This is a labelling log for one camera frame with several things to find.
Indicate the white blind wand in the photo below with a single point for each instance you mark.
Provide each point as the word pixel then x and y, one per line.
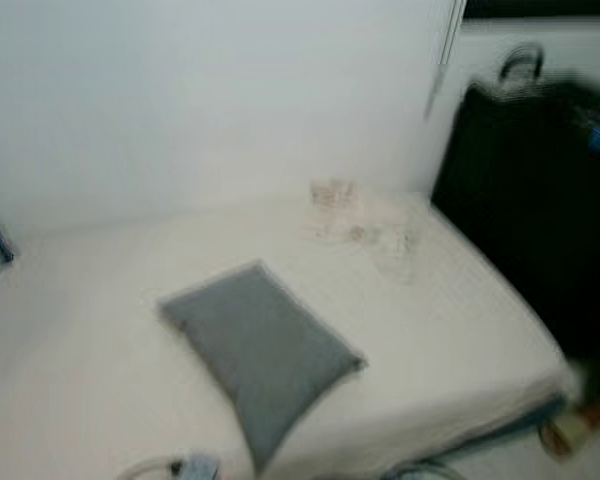
pixel 444 55

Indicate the brown floor clutter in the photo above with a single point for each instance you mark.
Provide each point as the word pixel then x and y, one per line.
pixel 575 430

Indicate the grey pillow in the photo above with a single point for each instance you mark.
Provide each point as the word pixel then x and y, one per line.
pixel 265 350

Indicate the clear plastic bag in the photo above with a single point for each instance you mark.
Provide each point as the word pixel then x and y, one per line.
pixel 332 205

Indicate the black suitcase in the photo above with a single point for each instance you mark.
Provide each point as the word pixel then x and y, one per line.
pixel 530 210

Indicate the dark window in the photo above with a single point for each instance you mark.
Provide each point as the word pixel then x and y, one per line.
pixel 540 7

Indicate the white bed mattress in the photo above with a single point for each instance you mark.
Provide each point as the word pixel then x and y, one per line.
pixel 450 330

